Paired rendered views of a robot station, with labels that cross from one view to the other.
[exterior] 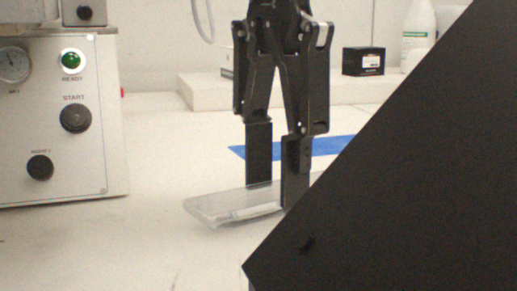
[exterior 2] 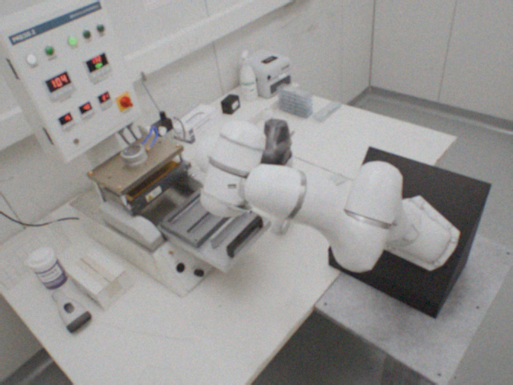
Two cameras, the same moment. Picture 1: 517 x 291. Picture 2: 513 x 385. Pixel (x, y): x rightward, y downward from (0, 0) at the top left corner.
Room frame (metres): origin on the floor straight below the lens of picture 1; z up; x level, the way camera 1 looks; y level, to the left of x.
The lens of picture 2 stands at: (-0.46, 0.60, 1.87)
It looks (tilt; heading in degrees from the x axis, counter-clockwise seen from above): 41 degrees down; 332
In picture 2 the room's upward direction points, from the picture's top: 9 degrees counter-clockwise
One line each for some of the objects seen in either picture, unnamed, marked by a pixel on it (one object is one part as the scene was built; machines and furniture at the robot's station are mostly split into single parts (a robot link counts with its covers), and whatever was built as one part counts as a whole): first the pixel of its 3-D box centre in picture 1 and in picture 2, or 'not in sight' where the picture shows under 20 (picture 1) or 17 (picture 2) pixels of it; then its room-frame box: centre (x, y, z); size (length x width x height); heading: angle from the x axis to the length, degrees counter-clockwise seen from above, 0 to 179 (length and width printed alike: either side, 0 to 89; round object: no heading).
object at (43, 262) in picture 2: not in sight; (48, 269); (0.78, 0.79, 0.82); 0.09 x 0.09 x 0.15
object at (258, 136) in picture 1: (258, 155); not in sight; (0.53, 0.00, 0.80); 0.03 x 0.01 x 0.07; 123
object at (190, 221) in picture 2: not in sight; (200, 215); (0.49, 0.30, 0.98); 0.20 x 0.17 x 0.03; 109
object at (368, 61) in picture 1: (363, 61); (230, 104); (1.29, -0.26, 0.83); 0.09 x 0.06 x 0.07; 117
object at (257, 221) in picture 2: not in sight; (245, 235); (0.32, 0.24, 0.99); 0.15 x 0.02 x 0.04; 109
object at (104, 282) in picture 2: not in sight; (99, 278); (0.65, 0.66, 0.80); 0.19 x 0.13 x 0.09; 15
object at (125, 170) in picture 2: not in sight; (136, 160); (0.78, 0.38, 1.08); 0.31 x 0.24 x 0.13; 109
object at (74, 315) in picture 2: not in sight; (65, 306); (0.61, 0.79, 0.79); 0.20 x 0.08 x 0.08; 15
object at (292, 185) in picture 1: (295, 170); not in sight; (0.47, -0.04, 0.80); 0.03 x 0.01 x 0.07; 123
